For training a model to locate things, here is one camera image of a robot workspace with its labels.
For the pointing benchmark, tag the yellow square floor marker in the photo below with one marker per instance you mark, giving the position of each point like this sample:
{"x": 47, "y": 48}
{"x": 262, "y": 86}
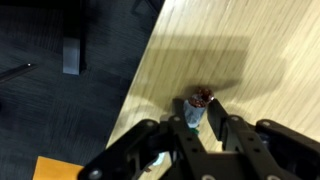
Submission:
{"x": 51, "y": 169}

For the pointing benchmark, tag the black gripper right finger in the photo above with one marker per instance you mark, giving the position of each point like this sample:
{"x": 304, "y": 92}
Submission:
{"x": 274, "y": 151}

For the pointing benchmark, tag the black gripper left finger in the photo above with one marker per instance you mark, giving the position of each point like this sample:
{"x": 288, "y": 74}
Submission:
{"x": 129, "y": 156}

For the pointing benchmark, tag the grey metal table leg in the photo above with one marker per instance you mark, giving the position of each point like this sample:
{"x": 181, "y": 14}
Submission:
{"x": 71, "y": 56}

